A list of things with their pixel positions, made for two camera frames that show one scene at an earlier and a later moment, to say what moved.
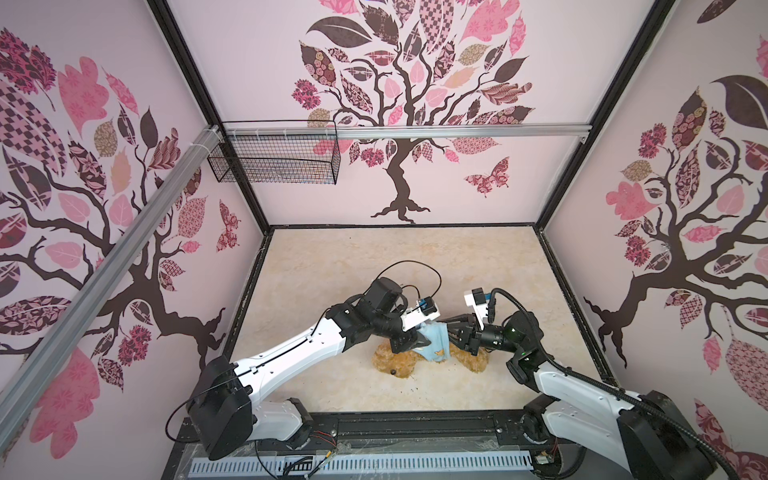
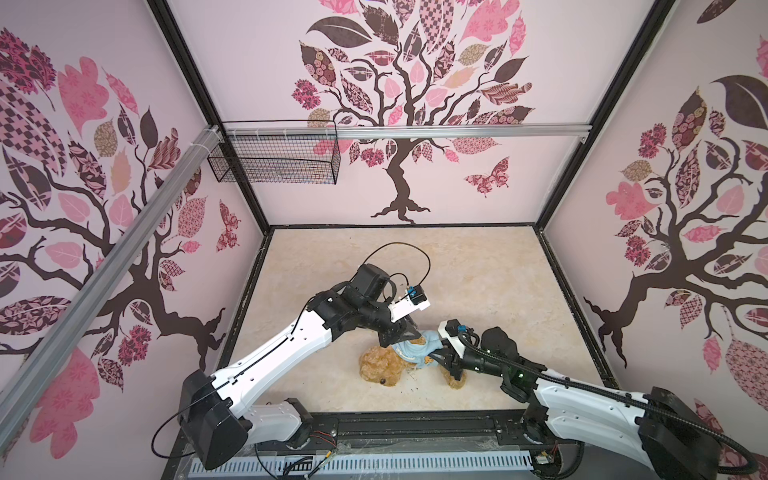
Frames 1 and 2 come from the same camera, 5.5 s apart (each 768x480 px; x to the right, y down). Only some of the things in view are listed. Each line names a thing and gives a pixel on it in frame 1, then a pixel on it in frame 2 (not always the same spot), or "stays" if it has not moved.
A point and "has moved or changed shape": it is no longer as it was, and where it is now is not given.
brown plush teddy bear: (404, 364) has moved or changed shape
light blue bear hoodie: (437, 333) has moved or changed shape
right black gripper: (470, 333) to (452, 361)
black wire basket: (277, 152) stays
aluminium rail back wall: (413, 131) stays
